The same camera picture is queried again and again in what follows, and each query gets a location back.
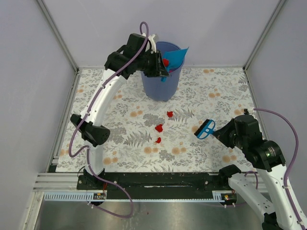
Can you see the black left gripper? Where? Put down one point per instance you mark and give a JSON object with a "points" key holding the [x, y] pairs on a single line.
{"points": [[159, 69]]}

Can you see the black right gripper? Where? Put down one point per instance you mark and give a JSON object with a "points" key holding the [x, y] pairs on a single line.
{"points": [[221, 133]]}

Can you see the blue hand brush black bristles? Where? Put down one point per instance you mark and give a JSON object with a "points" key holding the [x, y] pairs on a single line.
{"points": [[206, 129]]}

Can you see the blue plastic dustpan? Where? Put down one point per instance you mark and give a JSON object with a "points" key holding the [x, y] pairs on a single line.
{"points": [[175, 57]]}

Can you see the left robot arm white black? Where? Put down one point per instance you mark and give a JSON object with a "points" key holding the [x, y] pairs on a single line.
{"points": [[138, 54]]}

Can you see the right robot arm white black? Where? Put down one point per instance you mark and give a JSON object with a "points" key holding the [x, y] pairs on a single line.
{"points": [[282, 211]]}

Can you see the red paper scrap near dustpan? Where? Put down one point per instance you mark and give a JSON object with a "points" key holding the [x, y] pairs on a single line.
{"points": [[165, 62]]}

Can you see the blue plastic waste bin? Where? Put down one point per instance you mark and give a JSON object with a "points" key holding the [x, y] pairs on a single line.
{"points": [[162, 88]]}

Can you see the red paper scrap far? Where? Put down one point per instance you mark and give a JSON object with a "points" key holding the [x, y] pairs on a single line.
{"points": [[170, 113]]}

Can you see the red paper scrap double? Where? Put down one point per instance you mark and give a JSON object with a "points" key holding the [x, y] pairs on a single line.
{"points": [[159, 128]]}

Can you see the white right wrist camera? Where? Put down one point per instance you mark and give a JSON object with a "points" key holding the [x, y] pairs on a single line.
{"points": [[248, 111]]}

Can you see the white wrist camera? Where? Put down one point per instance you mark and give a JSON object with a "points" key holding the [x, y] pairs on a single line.
{"points": [[151, 44], [248, 111]]}

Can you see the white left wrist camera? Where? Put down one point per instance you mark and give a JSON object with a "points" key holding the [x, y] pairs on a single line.
{"points": [[151, 44]]}

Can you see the white slotted cable duct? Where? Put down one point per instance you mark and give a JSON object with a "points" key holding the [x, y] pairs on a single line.
{"points": [[149, 196]]}

